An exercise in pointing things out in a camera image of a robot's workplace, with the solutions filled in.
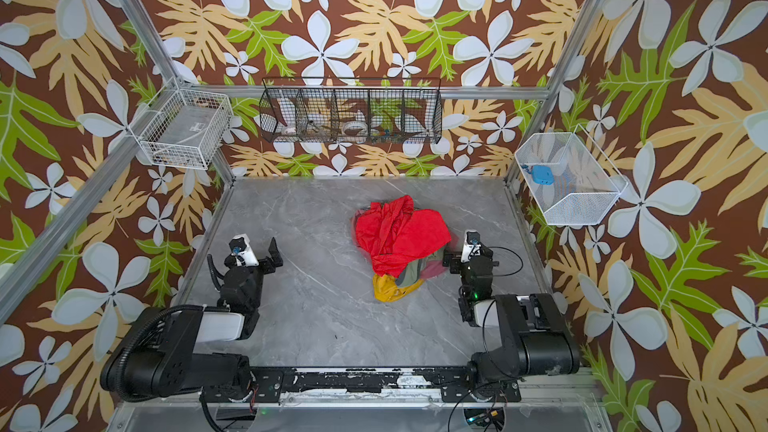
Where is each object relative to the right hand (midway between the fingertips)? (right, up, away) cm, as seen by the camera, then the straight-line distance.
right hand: (463, 241), depth 91 cm
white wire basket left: (-83, +33, -5) cm, 89 cm away
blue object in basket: (+22, +20, -5) cm, 30 cm away
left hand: (-63, +1, -5) cm, 63 cm away
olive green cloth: (-17, -8, -7) cm, 20 cm away
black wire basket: (-35, +43, +6) cm, 55 cm away
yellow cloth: (-24, -13, -5) cm, 28 cm away
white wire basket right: (+30, +17, -12) cm, 36 cm away
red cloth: (-21, +2, -5) cm, 21 cm away
